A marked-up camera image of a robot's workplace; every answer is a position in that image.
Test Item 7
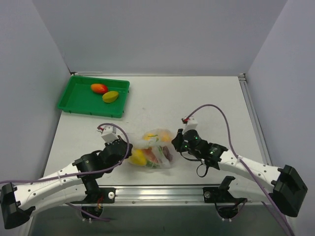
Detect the yellow pear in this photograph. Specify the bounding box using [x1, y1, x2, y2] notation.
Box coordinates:
[129, 149, 147, 166]

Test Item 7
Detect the dark red apple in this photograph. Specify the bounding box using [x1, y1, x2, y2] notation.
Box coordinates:
[162, 147, 173, 162]

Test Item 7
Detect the watermelon slice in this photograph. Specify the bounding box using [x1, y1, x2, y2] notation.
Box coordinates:
[143, 147, 163, 164]

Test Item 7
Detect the clear plastic bag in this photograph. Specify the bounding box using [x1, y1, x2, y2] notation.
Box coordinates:
[128, 129, 174, 169]

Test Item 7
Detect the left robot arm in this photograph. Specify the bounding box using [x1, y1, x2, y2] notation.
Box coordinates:
[0, 137, 132, 229]

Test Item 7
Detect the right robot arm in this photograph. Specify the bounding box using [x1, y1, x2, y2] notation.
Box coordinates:
[171, 129, 308, 217]

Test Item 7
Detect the orange fruit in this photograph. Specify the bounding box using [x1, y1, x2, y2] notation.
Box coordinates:
[160, 131, 173, 143]

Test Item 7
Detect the yellow lemon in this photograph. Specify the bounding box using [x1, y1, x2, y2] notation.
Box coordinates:
[142, 133, 158, 141]

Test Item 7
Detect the yellow green mango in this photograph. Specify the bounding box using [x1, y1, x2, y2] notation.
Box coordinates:
[102, 91, 119, 103]

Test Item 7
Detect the green plastic tray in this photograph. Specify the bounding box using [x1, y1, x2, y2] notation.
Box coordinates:
[58, 75, 130, 118]

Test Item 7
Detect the red orange mango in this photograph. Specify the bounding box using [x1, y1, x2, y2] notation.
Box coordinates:
[91, 84, 108, 94]

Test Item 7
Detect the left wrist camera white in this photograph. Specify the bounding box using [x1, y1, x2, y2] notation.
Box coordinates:
[97, 125, 118, 144]

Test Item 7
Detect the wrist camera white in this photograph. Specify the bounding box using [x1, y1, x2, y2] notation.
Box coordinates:
[97, 125, 118, 144]
[182, 116, 198, 134]

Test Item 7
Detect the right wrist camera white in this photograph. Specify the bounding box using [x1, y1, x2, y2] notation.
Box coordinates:
[182, 116, 198, 134]

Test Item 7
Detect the aluminium front rail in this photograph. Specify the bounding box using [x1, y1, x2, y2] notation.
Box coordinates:
[27, 183, 292, 207]

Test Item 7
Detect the aluminium rail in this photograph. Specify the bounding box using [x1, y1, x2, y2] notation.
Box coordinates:
[238, 73, 272, 166]
[27, 183, 292, 207]

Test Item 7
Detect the aluminium right side rail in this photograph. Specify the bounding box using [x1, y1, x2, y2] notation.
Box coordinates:
[238, 73, 272, 166]

